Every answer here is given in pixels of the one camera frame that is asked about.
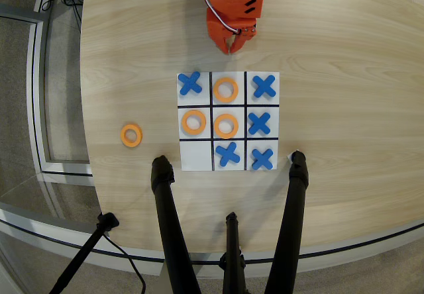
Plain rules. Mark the thick black tripod leg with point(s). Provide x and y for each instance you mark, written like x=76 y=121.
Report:
x=289 y=214
x=169 y=214

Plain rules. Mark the grey metal partition frame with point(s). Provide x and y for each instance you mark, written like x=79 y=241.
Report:
x=38 y=108

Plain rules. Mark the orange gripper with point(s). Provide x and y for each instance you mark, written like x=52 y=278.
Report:
x=221 y=29

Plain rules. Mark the thin black tripod leg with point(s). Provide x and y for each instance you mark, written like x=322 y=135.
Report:
x=233 y=257

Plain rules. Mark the white tic-tac-toe board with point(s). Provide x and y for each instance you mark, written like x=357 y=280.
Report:
x=195 y=156

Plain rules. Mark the blue cross piece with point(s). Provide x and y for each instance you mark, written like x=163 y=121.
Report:
x=262 y=159
x=190 y=83
x=228 y=154
x=259 y=123
x=264 y=86

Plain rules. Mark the white tape piece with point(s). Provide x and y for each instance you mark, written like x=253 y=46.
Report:
x=289 y=156

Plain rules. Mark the thin black stand leg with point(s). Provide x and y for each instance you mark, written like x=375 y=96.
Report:
x=83 y=251

